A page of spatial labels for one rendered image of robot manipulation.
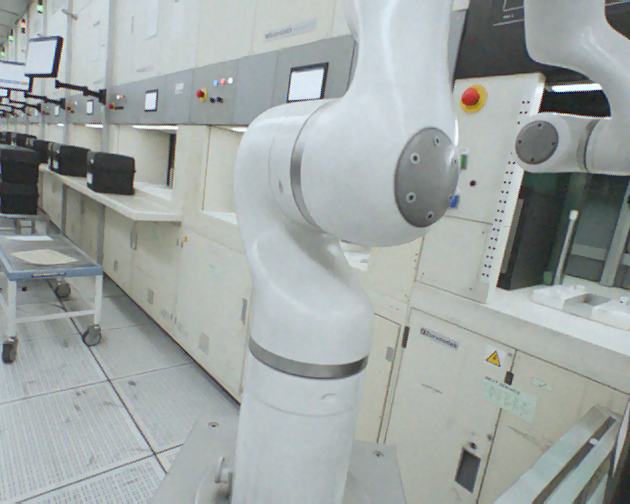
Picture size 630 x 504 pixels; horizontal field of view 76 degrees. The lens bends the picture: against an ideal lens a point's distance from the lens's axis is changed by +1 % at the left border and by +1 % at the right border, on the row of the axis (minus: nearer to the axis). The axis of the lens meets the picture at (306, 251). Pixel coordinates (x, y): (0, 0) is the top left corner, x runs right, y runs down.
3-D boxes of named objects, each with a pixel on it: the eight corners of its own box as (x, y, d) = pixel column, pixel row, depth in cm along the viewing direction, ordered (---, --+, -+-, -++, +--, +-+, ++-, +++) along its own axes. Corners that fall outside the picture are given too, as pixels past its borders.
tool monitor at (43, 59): (23, 90, 293) (23, 36, 286) (98, 105, 326) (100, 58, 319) (31, 86, 263) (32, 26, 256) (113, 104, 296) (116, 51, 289)
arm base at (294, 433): (162, 574, 35) (179, 379, 31) (223, 436, 54) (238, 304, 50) (380, 617, 34) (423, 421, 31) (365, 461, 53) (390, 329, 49)
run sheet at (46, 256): (5, 253, 220) (5, 250, 219) (49, 249, 240) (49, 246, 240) (38, 266, 206) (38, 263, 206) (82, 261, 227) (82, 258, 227)
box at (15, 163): (-5, 177, 336) (-5, 145, 331) (36, 180, 354) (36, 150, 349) (-2, 181, 313) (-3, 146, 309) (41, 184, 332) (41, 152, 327)
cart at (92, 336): (-21, 302, 263) (-22, 229, 254) (69, 294, 299) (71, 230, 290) (2, 367, 195) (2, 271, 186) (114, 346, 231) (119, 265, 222)
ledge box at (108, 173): (82, 187, 282) (83, 149, 277) (124, 190, 300) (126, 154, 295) (90, 192, 259) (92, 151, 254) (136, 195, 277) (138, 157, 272)
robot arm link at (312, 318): (292, 391, 32) (339, 74, 28) (203, 310, 46) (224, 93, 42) (393, 365, 39) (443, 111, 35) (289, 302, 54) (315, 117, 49)
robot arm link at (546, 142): (624, 117, 59) (559, 117, 67) (581, 111, 52) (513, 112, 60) (609, 175, 62) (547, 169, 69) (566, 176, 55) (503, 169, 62)
